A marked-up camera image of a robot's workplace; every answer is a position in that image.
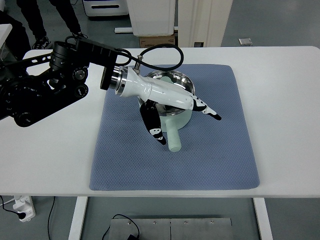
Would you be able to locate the white appliance with slot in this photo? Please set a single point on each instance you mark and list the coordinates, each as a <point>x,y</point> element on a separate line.
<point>105,8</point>

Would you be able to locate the person right leg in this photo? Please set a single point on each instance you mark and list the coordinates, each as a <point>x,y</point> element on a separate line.
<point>67,13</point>

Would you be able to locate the white power strip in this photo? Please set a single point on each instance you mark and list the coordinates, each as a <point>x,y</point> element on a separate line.
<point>24,207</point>

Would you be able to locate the white table leg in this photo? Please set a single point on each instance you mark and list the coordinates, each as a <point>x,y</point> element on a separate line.
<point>262,218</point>
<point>78,218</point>

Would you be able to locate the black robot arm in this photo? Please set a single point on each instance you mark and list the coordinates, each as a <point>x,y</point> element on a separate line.
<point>37,87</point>

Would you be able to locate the cardboard box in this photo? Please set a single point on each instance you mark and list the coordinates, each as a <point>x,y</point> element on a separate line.
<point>150,41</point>

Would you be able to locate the person leg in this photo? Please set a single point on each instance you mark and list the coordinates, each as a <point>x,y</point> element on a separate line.
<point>67,13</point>
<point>31,12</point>

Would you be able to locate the white table leg right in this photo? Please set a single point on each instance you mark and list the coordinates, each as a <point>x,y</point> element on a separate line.
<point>262,218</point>

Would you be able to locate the white cabinet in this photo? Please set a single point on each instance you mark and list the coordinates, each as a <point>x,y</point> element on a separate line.
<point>150,18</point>

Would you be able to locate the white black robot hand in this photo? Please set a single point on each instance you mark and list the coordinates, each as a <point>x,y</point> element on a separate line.
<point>127,83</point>

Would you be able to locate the person left leg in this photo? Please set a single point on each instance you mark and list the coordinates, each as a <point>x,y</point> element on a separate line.
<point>31,12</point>

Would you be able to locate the green pot with handle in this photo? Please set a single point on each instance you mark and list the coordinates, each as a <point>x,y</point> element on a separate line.
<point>171,118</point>

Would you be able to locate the grey metal base plate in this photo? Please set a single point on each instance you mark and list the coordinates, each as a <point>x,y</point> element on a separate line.
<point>171,229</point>

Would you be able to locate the small grey floor plate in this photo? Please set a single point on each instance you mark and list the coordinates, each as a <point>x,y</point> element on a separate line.
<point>245,41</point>

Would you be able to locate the white table leg left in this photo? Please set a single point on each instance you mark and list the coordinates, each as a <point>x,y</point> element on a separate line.
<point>78,218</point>

